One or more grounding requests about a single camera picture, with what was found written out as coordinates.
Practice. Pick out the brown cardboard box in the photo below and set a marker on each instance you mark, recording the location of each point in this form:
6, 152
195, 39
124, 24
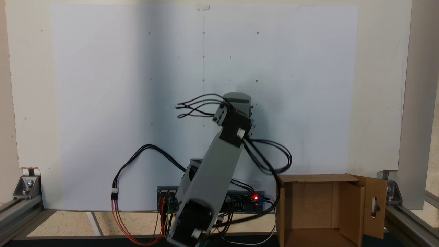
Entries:
308, 212

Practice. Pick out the white paper sheet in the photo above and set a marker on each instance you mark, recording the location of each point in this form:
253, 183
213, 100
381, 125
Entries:
103, 103

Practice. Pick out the blue circuit board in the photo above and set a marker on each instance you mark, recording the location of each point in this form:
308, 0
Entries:
245, 202

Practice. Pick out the clear tape piece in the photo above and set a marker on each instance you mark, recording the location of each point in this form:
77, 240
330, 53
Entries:
203, 7

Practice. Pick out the aluminium frame post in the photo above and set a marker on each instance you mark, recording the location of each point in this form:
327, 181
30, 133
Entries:
418, 103

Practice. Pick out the grey base plate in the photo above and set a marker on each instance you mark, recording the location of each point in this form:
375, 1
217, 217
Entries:
161, 188

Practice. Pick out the small driver circuit board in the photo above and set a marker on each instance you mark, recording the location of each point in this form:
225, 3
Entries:
166, 202

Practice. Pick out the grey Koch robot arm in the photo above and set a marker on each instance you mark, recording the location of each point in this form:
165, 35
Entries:
216, 164

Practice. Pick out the metal corner bracket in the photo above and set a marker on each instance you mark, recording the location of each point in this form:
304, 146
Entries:
392, 192
26, 187

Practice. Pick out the aluminium frame rail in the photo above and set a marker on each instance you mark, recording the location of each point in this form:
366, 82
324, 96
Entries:
411, 226
17, 216

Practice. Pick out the large grey gripper finger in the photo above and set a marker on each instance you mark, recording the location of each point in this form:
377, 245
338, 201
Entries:
237, 95

